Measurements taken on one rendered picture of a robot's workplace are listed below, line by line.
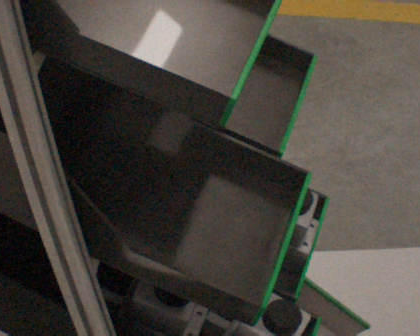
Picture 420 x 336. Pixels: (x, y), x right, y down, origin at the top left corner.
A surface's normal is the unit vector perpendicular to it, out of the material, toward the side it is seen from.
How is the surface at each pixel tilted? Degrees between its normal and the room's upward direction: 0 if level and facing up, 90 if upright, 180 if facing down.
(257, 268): 25
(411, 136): 0
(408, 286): 0
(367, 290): 0
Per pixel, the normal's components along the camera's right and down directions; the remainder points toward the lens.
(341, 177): -0.13, -0.76
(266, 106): 0.28, -0.65
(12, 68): -0.12, 0.65
